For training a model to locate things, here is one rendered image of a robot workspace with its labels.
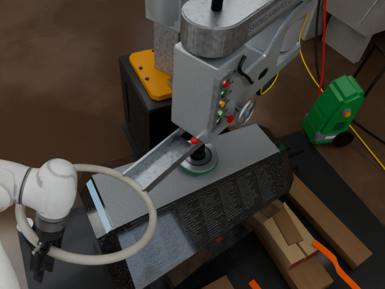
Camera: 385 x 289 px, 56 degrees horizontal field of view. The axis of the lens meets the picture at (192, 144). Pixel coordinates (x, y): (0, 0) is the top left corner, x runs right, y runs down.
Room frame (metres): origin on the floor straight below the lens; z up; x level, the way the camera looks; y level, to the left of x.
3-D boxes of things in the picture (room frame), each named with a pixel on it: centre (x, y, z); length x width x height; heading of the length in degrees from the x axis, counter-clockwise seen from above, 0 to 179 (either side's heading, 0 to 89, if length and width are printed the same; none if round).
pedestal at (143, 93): (2.00, 0.19, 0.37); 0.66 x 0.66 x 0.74; 30
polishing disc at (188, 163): (1.19, -0.03, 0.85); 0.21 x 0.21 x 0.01
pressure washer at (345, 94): (2.29, -1.16, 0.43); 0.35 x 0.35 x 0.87; 15
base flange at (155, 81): (2.00, 0.19, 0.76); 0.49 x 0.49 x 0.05; 30
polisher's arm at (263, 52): (1.50, -0.26, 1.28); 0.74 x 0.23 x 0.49; 146
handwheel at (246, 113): (1.22, -0.20, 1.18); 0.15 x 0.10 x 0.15; 146
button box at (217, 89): (1.07, -0.09, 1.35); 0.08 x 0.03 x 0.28; 146
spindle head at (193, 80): (1.25, -0.08, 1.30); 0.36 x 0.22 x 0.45; 146
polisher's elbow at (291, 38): (1.73, -0.40, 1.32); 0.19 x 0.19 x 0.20
